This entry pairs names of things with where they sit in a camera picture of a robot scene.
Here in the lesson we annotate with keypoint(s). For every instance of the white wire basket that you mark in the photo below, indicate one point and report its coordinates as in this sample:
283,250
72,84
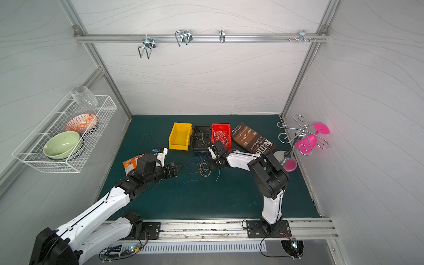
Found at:
30,151

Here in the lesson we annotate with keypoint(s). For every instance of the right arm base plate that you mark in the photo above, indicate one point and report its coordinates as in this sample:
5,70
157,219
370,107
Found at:
260,229

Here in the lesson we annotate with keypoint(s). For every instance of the pink plastic wine glass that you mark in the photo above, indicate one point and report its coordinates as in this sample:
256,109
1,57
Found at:
305,141

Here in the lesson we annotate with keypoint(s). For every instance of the aluminium rail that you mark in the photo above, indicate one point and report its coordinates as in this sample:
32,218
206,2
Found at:
197,38
232,230

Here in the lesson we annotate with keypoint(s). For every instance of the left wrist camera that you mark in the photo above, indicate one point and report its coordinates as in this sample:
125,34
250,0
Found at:
160,154

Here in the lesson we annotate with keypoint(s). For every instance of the metal double hook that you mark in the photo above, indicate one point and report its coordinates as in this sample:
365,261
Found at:
148,44

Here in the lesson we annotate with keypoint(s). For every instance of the aluminium top rail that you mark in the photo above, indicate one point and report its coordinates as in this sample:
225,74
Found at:
197,38

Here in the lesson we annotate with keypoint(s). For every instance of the orange snack packet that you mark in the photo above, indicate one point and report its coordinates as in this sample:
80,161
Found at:
131,164

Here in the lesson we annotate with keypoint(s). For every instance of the green bowl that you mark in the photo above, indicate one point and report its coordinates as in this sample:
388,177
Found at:
63,145

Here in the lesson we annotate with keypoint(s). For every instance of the small metal hook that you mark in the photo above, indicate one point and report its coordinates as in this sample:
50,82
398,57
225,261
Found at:
222,36

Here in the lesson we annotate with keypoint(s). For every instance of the clear glass cup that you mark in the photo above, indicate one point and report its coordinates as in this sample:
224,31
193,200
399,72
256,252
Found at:
84,98

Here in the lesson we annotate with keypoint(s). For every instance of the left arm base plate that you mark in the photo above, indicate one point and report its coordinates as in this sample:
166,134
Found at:
150,231

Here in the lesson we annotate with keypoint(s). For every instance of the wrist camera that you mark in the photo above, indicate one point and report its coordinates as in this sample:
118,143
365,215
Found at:
160,154
217,150

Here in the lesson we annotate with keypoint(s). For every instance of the red plastic bin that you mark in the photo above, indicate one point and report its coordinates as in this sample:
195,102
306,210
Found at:
222,132

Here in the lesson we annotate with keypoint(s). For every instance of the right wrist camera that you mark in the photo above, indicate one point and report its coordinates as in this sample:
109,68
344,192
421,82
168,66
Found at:
217,150

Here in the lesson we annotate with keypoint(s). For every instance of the metal loop hook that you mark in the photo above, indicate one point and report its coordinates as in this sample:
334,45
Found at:
183,37

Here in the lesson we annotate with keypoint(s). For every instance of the metal bracket hook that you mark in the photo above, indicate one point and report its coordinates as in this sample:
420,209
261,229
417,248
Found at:
303,37

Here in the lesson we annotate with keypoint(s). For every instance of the aluminium front rail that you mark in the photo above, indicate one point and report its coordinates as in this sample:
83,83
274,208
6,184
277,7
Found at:
232,230

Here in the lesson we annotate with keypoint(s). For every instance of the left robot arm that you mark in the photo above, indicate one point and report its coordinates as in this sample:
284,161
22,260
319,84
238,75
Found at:
81,238

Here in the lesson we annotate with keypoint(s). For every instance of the green tabletop mat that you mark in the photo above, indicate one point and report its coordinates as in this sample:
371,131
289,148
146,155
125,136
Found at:
228,193

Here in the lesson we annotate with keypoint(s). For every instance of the black plastic bin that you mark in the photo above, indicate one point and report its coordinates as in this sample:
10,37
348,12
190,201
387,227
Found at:
201,138

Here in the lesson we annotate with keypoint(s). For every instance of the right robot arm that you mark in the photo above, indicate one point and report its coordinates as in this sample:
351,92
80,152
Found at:
269,175

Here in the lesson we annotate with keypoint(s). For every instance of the brown chips bag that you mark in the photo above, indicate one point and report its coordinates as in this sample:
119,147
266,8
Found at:
251,140

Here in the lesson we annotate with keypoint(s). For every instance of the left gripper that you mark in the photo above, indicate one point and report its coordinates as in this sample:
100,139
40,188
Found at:
171,169

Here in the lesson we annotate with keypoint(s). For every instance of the silver glass holder stand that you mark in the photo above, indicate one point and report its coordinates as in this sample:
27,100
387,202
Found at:
288,135

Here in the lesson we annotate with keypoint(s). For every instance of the yellow plastic bin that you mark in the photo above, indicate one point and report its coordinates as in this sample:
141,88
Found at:
180,136

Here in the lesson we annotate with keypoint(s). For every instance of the orange patterned bowl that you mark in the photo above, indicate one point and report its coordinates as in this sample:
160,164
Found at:
83,123

